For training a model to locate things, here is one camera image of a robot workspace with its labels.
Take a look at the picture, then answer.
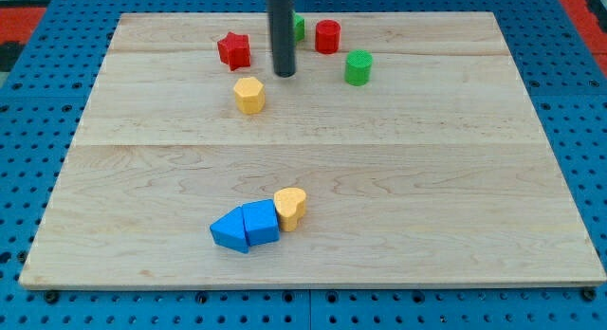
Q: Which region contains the yellow hexagon block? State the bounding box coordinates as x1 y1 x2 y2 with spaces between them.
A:
233 77 266 115

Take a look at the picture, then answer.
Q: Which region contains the blue cube block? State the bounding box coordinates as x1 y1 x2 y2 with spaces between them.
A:
242 199 280 246

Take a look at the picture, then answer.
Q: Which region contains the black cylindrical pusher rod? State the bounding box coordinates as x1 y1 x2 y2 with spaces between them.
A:
266 0 296 78

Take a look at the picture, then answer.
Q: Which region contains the red cylinder block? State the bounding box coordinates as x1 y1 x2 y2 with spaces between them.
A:
315 19 341 54

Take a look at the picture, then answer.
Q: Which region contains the wooden board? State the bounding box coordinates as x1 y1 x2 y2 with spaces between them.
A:
20 12 606 290

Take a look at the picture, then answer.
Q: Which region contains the yellow heart block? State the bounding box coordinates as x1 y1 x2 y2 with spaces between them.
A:
273 187 307 231

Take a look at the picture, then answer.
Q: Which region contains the blue triangle block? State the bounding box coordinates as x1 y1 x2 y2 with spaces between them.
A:
210 207 249 253

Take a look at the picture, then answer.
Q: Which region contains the red star block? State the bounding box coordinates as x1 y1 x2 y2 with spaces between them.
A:
217 31 250 71

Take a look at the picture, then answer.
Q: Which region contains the green cylinder block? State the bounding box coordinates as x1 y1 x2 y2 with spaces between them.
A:
344 49 373 86

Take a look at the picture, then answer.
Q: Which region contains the green block behind rod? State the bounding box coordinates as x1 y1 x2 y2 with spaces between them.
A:
293 12 305 43

